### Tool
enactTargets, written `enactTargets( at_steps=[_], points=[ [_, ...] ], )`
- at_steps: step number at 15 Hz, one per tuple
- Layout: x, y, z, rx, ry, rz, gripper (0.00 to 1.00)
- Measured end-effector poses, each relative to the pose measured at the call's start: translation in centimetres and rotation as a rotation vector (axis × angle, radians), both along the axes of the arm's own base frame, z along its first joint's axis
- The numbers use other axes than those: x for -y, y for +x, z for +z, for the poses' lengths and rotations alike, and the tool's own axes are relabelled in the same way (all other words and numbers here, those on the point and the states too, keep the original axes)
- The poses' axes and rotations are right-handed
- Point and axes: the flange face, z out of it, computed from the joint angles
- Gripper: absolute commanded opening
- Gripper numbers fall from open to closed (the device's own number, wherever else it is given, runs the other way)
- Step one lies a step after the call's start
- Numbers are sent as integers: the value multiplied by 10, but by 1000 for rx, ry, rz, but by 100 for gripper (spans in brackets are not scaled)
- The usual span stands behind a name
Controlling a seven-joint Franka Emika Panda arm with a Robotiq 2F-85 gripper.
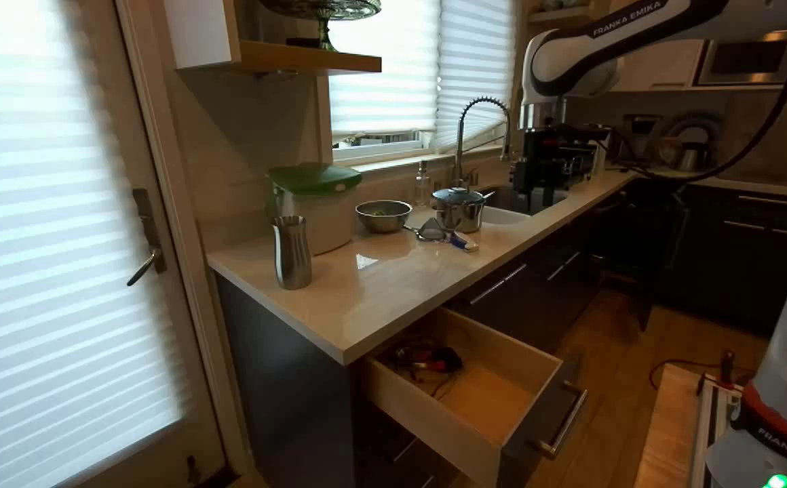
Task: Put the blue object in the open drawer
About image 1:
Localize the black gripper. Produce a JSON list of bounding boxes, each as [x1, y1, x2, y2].
[[510, 124, 607, 215]]

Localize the blue object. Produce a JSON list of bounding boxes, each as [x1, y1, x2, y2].
[[448, 230, 477, 253]]

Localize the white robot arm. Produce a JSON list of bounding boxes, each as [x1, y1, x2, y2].
[[522, 0, 787, 188]]

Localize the dark drawer cabinet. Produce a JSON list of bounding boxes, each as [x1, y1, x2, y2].
[[661, 188, 787, 336]]

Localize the items inside drawer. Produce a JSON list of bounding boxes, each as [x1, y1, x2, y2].
[[387, 341, 465, 382]]

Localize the open wooden drawer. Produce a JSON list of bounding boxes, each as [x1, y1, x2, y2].
[[362, 309, 588, 488]]

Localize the kitchen sink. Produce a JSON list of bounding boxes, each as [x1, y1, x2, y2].
[[482, 188, 568, 215]]

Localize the chrome kitchen faucet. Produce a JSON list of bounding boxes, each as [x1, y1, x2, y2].
[[451, 95, 515, 188]]

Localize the steel pot with lid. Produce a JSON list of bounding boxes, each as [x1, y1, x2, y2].
[[431, 188, 489, 233]]

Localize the clear soap bottle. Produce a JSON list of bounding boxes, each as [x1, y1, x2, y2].
[[415, 160, 431, 210]]

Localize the crumpled foil piece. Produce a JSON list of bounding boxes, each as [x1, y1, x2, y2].
[[415, 218, 448, 241]]

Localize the kettle on stove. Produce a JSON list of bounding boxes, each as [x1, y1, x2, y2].
[[651, 111, 721, 173]]

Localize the small steel bowl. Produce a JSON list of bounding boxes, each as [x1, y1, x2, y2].
[[356, 200, 413, 233]]

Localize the white bin green lid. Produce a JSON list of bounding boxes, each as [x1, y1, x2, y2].
[[265, 164, 362, 256]]

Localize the steel cylinder canister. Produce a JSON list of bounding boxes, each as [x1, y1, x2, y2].
[[273, 218, 311, 291]]

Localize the dark lower cabinet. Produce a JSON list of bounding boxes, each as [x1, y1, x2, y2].
[[210, 184, 619, 488]]

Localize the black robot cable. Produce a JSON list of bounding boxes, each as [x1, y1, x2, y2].
[[636, 16, 787, 184]]

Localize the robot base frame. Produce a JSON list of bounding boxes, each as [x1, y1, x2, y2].
[[690, 299, 787, 488]]

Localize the wooden wall shelf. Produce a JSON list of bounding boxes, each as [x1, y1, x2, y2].
[[161, 0, 383, 74]]

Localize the door handle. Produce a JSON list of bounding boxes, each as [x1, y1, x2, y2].
[[126, 188, 165, 287]]

